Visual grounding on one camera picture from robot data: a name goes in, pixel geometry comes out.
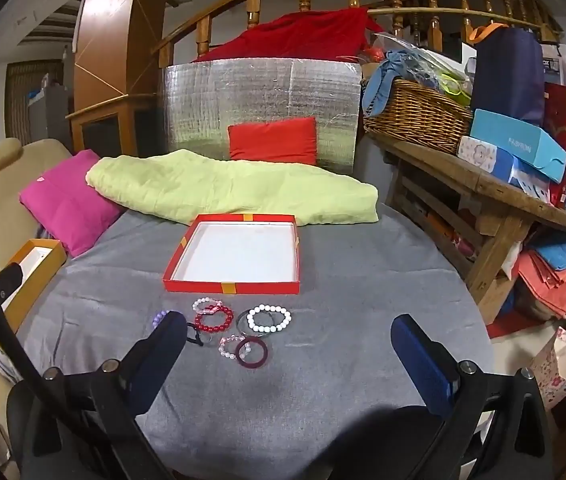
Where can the silver metal bangle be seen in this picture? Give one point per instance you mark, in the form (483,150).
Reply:
(241,324)

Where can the red cardboard box tray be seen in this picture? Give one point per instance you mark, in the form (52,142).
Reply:
(235,252)

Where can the wooden bench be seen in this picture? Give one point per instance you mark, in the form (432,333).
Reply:
(503,200)

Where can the silver foil insulation panel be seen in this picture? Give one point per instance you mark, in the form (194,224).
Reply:
(198,105)

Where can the blue cloth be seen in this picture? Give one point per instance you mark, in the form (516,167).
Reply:
(388,75)

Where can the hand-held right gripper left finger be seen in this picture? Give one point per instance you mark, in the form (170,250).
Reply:
(163,350)

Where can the grey cloth cover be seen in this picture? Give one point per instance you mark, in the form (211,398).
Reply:
(313,385)

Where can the blue folded towels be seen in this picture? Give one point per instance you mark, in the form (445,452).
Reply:
(563,252)

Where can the white floral box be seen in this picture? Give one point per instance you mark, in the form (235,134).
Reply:
(478,152)

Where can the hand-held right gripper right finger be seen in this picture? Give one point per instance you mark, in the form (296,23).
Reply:
(420,360)

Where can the stack of coral cloths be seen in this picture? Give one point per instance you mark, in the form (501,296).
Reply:
(548,285)

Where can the large red cloth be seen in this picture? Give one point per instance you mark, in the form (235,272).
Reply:
(303,35)

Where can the blue cardboard box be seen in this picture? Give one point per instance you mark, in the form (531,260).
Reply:
(518,145)

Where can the orange cardboard box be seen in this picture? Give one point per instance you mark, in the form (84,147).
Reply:
(48,272)

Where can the wicker basket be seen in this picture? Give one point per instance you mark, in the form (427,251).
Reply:
(413,120)

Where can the red paper bag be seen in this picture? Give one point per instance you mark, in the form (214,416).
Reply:
(560,110)

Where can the maroon bangle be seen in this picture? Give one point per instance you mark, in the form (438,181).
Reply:
(262,357)

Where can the floral gift bag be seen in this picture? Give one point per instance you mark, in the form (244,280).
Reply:
(555,370)

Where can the navy bag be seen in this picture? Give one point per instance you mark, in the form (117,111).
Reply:
(508,75)

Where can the light green blanket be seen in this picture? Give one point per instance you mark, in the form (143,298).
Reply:
(233,190)

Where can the wooden cabinet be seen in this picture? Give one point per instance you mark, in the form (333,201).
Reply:
(113,35)

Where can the small red pillow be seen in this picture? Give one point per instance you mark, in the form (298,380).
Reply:
(273,140)

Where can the magenta pillow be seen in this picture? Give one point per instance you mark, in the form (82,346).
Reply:
(68,200)

